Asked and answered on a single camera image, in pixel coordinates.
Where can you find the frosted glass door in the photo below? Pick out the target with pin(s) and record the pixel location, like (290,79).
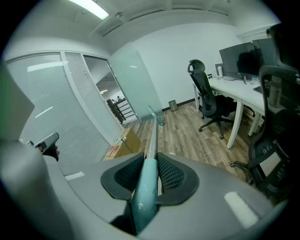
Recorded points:
(133,82)

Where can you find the black mesh office chair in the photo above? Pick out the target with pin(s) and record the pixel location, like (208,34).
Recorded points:
(279,131)
(207,93)

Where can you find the white bottle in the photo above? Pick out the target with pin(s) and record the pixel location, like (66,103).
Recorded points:
(219,71)

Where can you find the stack of cardboard boxes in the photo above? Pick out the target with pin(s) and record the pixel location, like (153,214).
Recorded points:
(131,140)

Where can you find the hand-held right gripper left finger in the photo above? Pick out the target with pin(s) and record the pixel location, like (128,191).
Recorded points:
(93,178)

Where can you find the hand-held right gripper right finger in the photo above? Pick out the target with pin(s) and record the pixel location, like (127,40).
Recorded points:
(211,192)

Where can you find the teal broom with metal pole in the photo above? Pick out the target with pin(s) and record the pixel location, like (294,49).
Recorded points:
(146,187)

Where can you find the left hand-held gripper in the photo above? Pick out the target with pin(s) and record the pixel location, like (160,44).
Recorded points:
(50,152)

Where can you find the black computer monitor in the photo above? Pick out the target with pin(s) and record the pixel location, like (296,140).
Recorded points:
(264,50)
(234,59)

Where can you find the glass partition with blinds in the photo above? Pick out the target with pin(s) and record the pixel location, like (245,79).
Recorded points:
(58,105)

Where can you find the ceiling light panel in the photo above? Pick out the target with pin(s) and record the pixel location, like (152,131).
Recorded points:
(93,8)

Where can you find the steel waste bin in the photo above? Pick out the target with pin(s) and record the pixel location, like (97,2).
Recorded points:
(173,106)

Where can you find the white desk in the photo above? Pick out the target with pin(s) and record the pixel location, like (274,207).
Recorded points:
(234,90)

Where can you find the black keyboard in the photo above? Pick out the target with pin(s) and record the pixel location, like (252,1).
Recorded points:
(257,89)

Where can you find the black railing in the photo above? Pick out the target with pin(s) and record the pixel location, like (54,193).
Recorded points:
(122,110)

